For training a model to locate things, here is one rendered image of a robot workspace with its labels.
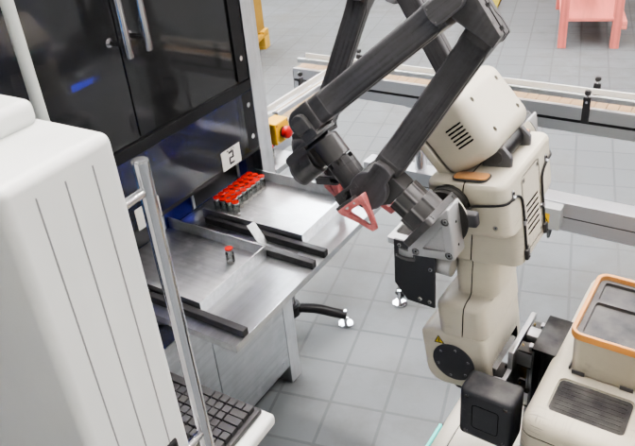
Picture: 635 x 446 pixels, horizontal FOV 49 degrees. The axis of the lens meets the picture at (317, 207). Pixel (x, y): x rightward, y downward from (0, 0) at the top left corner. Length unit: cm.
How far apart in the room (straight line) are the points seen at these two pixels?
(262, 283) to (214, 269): 15
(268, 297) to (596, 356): 73
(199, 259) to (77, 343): 90
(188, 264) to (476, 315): 74
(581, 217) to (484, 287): 115
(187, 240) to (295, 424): 91
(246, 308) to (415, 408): 109
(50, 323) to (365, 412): 177
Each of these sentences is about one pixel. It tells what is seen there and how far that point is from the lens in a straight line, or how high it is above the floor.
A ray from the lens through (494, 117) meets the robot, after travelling 141.
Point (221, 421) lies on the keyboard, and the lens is 148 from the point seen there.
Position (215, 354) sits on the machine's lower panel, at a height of 43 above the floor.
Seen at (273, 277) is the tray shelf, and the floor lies 88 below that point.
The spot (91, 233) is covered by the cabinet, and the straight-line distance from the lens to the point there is 95.
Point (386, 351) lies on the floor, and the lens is 280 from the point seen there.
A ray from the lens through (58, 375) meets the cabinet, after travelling 101.
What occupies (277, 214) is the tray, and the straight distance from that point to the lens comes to 199.
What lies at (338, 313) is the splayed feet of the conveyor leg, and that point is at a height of 8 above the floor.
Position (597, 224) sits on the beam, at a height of 49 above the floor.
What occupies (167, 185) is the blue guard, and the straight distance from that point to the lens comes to 185.
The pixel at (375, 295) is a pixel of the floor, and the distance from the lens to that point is 308.
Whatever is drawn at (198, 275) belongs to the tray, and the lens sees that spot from 179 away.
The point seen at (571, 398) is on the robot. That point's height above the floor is 81.
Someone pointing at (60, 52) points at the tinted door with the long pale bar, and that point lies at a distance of 159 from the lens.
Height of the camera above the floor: 190
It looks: 31 degrees down
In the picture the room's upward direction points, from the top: 6 degrees counter-clockwise
